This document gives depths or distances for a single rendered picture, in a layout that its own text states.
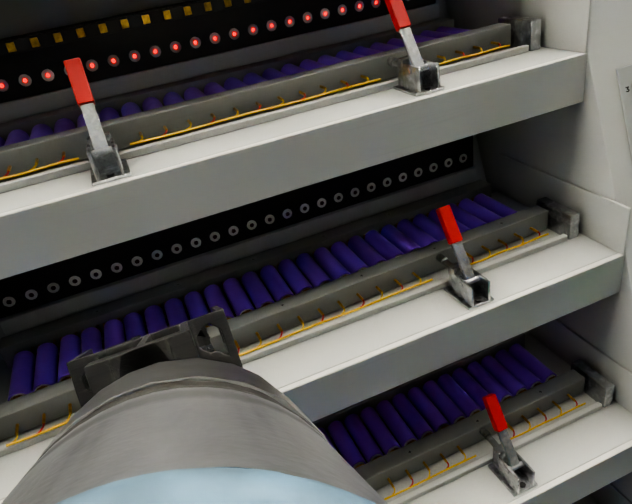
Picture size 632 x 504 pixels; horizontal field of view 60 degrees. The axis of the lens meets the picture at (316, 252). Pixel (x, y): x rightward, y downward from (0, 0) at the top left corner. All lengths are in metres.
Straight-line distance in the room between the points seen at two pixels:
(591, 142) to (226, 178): 0.35
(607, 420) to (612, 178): 0.26
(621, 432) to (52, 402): 0.55
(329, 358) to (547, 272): 0.23
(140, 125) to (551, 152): 0.41
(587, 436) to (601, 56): 0.38
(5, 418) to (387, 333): 0.32
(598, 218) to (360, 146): 0.27
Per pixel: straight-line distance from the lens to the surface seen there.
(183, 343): 0.20
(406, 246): 0.58
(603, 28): 0.60
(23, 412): 0.51
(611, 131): 0.59
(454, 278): 0.52
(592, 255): 0.60
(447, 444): 0.61
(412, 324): 0.50
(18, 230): 0.43
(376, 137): 0.47
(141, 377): 0.17
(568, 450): 0.65
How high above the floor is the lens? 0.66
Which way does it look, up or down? 10 degrees down
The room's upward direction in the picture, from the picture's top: 16 degrees counter-clockwise
